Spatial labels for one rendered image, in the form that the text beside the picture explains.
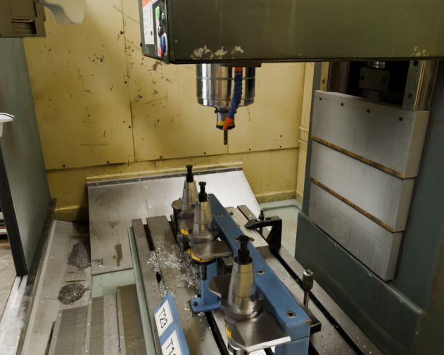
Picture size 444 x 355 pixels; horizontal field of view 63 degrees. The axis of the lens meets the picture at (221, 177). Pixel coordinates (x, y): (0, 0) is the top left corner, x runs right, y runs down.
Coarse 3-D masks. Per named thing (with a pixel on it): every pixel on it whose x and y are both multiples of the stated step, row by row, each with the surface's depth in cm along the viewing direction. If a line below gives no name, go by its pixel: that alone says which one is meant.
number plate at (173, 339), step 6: (174, 336) 83; (168, 342) 83; (174, 342) 82; (162, 348) 84; (168, 348) 82; (174, 348) 80; (180, 348) 79; (168, 354) 81; (174, 354) 79; (180, 354) 78
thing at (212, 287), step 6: (216, 276) 60; (222, 276) 60; (228, 276) 60; (210, 282) 59; (216, 282) 59; (222, 282) 59; (228, 282) 59; (210, 288) 58; (216, 288) 57; (222, 288) 57; (228, 288) 57; (216, 294) 56
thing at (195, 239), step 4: (216, 228) 74; (188, 232) 74; (192, 232) 72; (216, 232) 72; (192, 236) 71; (196, 236) 71; (200, 236) 71; (204, 236) 71; (208, 236) 71; (212, 236) 71; (216, 236) 72; (192, 240) 71; (196, 240) 71; (200, 240) 70; (204, 240) 70; (208, 240) 70; (212, 240) 71; (216, 240) 73; (192, 244) 72
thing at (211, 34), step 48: (192, 0) 59; (240, 0) 61; (288, 0) 63; (336, 0) 66; (384, 0) 69; (432, 0) 72; (144, 48) 93; (192, 48) 61; (240, 48) 64; (288, 48) 66; (336, 48) 69; (384, 48) 72; (432, 48) 76
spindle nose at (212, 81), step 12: (204, 72) 92; (216, 72) 90; (228, 72) 90; (252, 72) 93; (204, 84) 93; (216, 84) 91; (228, 84) 90; (252, 84) 94; (204, 96) 94; (216, 96) 92; (228, 96) 92; (252, 96) 96
